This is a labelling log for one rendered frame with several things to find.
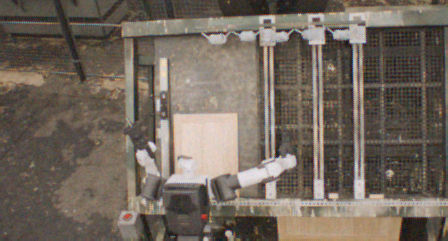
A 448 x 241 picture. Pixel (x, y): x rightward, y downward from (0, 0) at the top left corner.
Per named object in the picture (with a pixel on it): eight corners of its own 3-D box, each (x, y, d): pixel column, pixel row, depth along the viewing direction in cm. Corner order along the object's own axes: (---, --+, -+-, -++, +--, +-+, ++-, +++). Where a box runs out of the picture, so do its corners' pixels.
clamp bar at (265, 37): (264, 197, 352) (260, 203, 328) (261, 19, 351) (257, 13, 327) (279, 197, 350) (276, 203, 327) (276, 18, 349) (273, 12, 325)
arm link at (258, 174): (273, 158, 297) (235, 171, 300) (280, 180, 296) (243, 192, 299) (274, 157, 308) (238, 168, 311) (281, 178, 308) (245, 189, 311)
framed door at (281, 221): (278, 237, 402) (278, 240, 400) (274, 188, 368) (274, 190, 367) (398, 238, 387) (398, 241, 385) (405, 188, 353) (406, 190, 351)
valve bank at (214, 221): (165, 252, 364) (158, 230, 350) (169, 235, 375) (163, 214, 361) (236, 254, 356) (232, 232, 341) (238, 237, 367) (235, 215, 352)
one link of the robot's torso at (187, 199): (214, 242, 295) (209, 184, 286) (156, 240, 301) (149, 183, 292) (222, 219, 324) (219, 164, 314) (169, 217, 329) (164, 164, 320)
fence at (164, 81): (164, 196, 364) (162, 197, 360) (161, 58, 363) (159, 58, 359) (171, 196, 363) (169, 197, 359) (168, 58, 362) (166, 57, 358)
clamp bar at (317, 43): (311, 197, 347) (310, 203, 323) (308, 17, 345) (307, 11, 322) (326, 197, 345) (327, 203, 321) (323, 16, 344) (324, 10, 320)
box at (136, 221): (123, 241, 353) (116, 223, 342) (128, 227, 362) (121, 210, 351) (140, 241, 351) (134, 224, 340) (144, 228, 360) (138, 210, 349)
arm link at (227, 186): (242, 192, 298) (219, 199, 300) (245, 192, 307) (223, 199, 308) (236, 172, 301) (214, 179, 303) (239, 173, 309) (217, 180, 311)
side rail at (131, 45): (133, 194, 374) (127, 196, 363) (130, 39, 373) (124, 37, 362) (141, 194, 373) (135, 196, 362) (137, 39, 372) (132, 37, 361)
